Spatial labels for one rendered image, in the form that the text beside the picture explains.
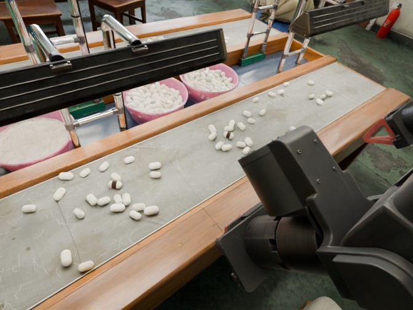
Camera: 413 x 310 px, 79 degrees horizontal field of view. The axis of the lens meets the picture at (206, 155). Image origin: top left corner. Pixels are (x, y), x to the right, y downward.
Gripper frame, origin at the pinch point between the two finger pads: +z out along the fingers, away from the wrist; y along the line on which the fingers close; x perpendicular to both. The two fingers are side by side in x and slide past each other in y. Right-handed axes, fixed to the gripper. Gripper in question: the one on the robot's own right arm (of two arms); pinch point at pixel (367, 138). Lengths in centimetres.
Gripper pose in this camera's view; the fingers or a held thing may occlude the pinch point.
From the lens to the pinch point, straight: 68.7
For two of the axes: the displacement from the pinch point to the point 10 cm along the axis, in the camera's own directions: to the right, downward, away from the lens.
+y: -7.7, 4.0, -4.9
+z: -4.0, 3.0, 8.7
